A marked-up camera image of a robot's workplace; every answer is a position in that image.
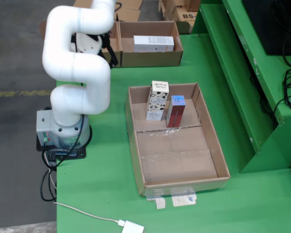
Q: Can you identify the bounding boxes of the green metal shelf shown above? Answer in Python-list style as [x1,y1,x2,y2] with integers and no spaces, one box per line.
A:
[191,0,291,174]

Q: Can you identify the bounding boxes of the small white paper sticker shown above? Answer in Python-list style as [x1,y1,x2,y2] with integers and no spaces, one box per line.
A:
[155,196,167,209]

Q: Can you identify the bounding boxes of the cow print carton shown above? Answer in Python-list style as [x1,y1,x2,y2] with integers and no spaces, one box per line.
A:
[145,81,170,121]

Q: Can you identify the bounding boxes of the red ampoule box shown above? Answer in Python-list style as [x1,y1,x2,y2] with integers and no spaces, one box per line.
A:
[166,95,186,128]

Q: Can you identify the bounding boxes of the black monitor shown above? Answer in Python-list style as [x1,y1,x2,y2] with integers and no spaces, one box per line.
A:
[241,0,291,56]

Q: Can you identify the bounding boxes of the flat white box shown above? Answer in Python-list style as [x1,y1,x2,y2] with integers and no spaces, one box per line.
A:
[133,35,175,53]

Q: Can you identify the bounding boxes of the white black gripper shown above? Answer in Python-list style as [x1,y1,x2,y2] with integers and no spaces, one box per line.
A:
[75,33,119,68]

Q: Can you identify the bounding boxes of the black power cable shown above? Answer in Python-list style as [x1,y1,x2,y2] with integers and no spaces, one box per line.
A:
[39,155,58,209]

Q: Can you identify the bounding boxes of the white cable with adapter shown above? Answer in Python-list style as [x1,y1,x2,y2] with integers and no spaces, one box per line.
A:
[53,201,145,233]

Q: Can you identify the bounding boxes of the tangled black cables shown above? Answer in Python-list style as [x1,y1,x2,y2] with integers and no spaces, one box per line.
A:
[271,31,291,131]

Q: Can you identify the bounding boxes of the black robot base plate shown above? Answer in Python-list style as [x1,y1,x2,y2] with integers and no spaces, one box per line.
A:
[36,134,87,161]

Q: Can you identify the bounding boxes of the grey robot base box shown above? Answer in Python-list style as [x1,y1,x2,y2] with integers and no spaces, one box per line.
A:
[36,109,55,144]

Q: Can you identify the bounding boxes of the long cardboard tray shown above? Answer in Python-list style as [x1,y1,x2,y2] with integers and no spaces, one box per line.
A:
[125,82,231,198]

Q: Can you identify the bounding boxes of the large white paper sticker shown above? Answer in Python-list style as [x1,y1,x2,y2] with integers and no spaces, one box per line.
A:
[171,191,197,207]

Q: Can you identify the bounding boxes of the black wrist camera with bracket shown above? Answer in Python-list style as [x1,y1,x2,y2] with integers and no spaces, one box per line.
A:
[70,33,78,52]

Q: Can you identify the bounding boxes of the cardboard box printed BS-52M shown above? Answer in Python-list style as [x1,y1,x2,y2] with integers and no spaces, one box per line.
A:
[171,6,202,22]

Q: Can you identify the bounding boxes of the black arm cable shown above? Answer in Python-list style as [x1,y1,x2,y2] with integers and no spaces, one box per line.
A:
[45,114,85,168]

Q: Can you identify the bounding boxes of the divided cardboard box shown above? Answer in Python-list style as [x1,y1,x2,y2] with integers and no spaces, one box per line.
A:
[39,20,192,68]

